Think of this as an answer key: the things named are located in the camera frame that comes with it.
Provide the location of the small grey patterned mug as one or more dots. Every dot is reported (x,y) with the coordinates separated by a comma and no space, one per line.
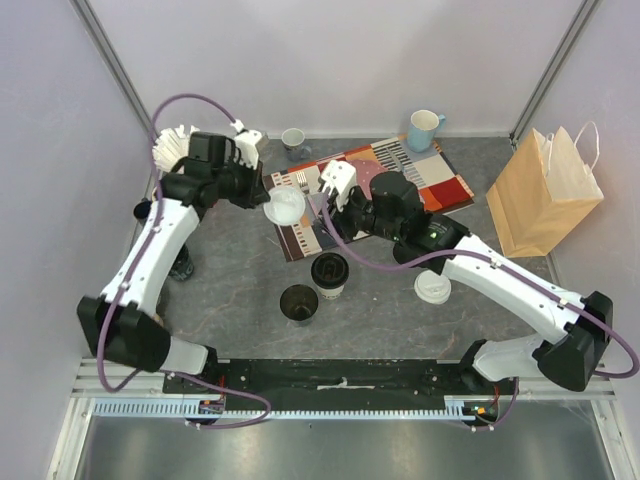
(293,141)

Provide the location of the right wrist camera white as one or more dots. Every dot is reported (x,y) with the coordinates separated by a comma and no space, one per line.
(337,180)

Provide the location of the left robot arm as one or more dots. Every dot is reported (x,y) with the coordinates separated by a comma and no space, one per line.
(119,324)

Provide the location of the pink dotted plate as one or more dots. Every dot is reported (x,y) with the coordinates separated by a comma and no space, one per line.
(366,170)

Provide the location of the black lid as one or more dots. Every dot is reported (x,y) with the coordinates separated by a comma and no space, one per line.
(330,270)

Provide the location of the brown paper bag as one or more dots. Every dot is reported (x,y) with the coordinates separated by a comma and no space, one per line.
(545,190)

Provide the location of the cable duct rail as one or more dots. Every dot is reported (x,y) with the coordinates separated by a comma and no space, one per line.
(195,409)

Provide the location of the white lid stack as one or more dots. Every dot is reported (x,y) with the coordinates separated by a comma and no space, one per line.
(432,288)

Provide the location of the patchwork placemat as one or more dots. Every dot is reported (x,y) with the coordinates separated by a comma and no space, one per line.
(442,189)

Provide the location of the black plastic cup stack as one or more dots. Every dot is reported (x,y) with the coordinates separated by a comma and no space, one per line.
(182,268)

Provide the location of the light blue mug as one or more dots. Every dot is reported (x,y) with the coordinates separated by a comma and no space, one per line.
(424,124)

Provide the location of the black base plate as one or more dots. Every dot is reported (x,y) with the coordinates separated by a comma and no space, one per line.
(350,384)

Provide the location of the fork pink handle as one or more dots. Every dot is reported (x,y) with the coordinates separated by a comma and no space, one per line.
(303,182)

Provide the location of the white wrapped straws bundle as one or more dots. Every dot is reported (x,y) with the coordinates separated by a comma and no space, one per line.
(172,145)

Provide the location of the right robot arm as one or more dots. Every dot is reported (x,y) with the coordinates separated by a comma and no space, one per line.
(572,331)

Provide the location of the dark blue mug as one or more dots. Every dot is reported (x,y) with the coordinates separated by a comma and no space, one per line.
(141,210)

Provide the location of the white paper cup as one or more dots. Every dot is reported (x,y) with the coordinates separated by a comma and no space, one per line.
(330,289)

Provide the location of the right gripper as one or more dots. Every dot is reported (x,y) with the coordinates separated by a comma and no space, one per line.
(345,218)

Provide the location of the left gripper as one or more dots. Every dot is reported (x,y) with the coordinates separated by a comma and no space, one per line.
(257,194)

